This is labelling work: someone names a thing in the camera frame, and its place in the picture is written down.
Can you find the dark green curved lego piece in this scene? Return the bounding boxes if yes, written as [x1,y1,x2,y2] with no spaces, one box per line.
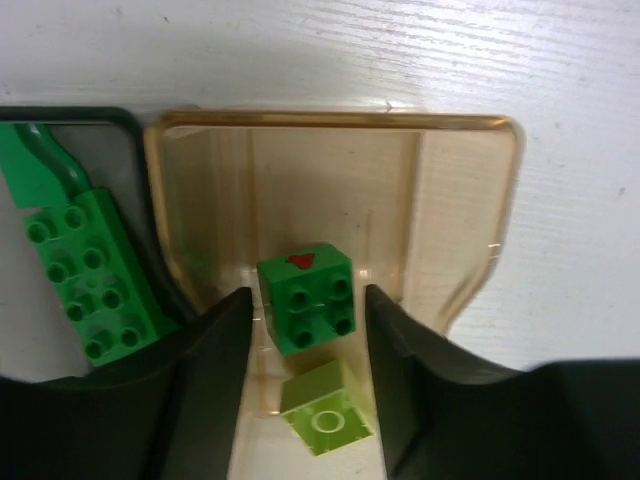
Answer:
[1,123,92,209]

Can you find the dark green 2x4 lego brick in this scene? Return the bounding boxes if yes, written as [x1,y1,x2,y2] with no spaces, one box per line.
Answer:
[24,188,180,367]

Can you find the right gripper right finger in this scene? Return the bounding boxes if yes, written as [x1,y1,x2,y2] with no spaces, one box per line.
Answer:
[365,285,639,479]

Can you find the grey transparent container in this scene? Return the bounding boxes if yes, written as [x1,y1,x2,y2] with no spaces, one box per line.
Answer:
[1,106,194,383]

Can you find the light green square lego brick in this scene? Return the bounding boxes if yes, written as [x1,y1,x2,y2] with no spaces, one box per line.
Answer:
[279,360,375,457]

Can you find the dark green square lego brick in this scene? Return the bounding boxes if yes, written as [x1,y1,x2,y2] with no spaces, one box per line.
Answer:
[257,244,356,356]

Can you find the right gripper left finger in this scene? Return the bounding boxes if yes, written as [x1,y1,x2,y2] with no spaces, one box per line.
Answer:
[1,287,253,479]

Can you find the orange transparent container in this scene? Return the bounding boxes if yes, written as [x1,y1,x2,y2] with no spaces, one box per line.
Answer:
[144,108,527,416]

